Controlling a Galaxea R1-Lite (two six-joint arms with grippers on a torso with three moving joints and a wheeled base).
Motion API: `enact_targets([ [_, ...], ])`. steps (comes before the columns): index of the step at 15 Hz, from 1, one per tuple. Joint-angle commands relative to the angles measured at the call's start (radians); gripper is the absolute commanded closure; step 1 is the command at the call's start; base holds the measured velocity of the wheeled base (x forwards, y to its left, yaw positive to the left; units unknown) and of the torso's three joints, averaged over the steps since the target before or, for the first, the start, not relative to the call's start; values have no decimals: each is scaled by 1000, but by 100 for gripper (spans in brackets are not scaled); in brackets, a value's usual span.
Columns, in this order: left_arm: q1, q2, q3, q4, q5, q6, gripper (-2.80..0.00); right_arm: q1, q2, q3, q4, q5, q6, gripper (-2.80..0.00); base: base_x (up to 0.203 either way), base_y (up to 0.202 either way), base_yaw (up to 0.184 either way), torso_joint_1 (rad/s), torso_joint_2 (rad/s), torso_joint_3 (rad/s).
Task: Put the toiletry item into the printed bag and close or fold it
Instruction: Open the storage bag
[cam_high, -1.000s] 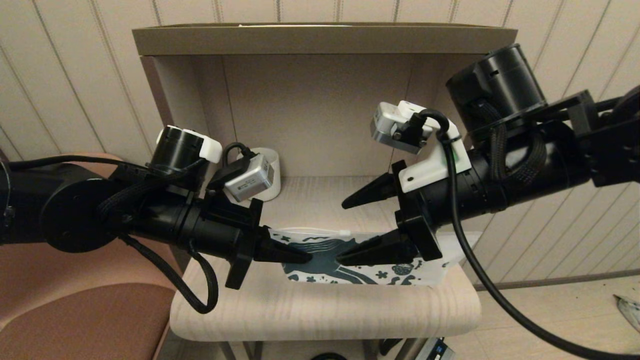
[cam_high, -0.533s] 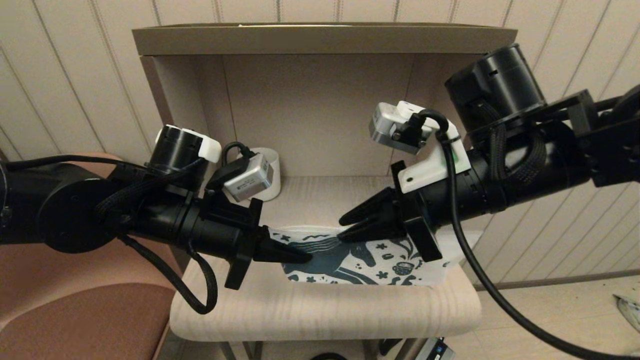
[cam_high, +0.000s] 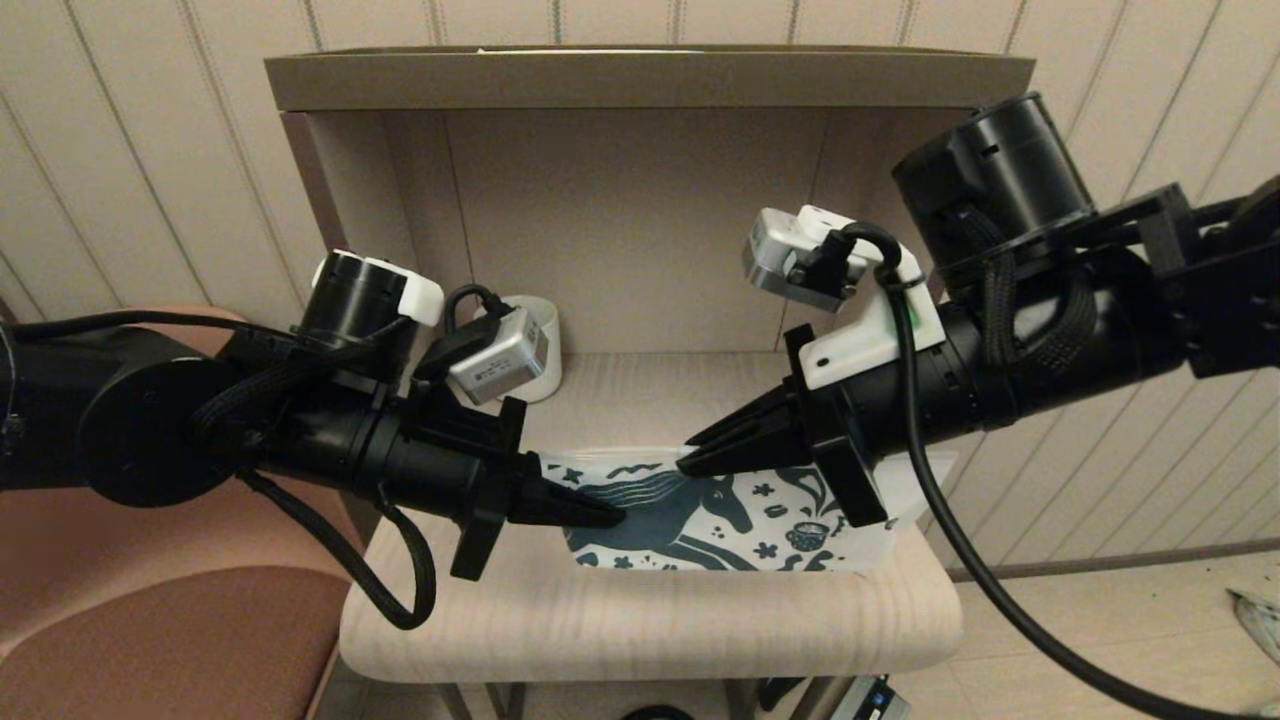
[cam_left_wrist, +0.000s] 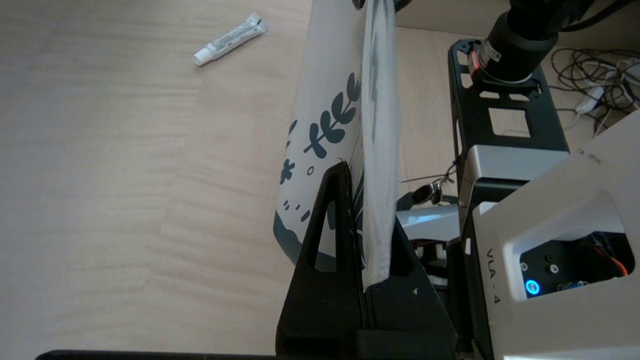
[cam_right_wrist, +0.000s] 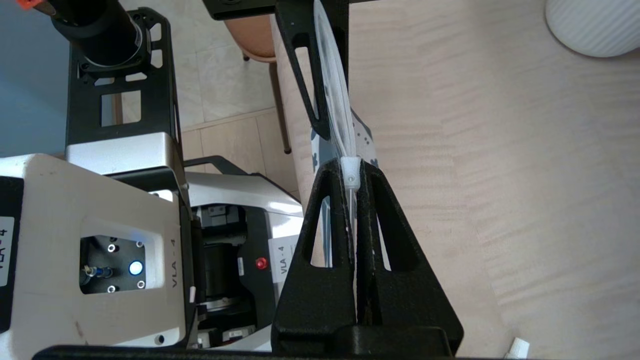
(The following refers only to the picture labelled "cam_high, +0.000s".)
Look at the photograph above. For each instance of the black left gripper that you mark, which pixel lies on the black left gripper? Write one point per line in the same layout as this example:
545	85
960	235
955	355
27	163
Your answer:
430	462

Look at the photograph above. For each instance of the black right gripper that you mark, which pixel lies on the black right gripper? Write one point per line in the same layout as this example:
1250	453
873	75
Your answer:
870	420

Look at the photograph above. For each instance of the white horse print pouch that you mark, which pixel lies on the white horse print pouch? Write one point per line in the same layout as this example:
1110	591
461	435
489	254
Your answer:
680	520

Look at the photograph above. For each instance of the white ribbed ceramic mug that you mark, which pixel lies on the white ribbed ceramic mug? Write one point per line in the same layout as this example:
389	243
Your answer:
550	385

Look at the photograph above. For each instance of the black round floor object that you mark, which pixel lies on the black round floor object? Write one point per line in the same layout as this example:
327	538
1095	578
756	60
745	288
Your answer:
657	714

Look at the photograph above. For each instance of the beige wooden hutch desk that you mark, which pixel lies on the beige wooden hutch desk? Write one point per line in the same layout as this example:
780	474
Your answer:
640	230

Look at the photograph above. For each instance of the grey box with blue label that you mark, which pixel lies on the grey box with blue label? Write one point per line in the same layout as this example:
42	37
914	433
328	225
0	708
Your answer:
868	702

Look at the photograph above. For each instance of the brown upholstered chair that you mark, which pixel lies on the brown upholstered chair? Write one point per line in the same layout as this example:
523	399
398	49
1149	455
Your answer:
150	650

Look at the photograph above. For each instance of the grey crumpled floor object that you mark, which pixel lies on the grey crumpled floor object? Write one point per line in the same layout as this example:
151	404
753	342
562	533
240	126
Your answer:
1262	625

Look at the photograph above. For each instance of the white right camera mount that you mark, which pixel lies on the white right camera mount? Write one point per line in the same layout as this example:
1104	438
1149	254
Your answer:
860	350

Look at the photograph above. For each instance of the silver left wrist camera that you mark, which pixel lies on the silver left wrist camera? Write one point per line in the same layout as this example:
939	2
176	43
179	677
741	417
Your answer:
500	362

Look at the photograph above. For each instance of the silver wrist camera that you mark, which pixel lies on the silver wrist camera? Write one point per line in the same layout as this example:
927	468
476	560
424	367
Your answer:
500	362
775	255

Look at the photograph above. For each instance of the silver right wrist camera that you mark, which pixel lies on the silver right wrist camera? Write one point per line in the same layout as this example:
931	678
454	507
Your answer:
775	255

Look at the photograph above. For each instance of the brown wall baseboard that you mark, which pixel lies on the brown wall baseboard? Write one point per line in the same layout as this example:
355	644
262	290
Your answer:
1130	558

